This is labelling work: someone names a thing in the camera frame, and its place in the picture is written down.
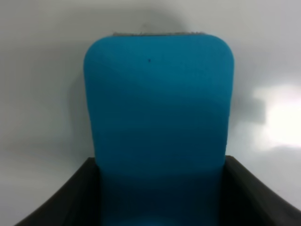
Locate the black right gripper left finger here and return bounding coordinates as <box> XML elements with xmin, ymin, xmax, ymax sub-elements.
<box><xmin>17</xmin><ymin>157</ymin><xmax>101</xmax><ymax>226</ymax></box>

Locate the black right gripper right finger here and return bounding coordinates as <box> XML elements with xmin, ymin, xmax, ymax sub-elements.
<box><xmin>219</xmin><ymin>155</ymin><xmax>301</xmax><ymax>226</ymax></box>

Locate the blue whiteboard eraser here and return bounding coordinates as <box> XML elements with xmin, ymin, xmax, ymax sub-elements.
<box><xmin>84</xmin><ymin>34</ymin><xmax>234</xmax><ymax>226</ymax></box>

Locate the white whiteboard with aluminium frame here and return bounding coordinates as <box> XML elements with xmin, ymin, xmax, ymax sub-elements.
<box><xmin>0</xmin><ymin>0</ymin><xmax>301</xmax><ymax>226</ymax></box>

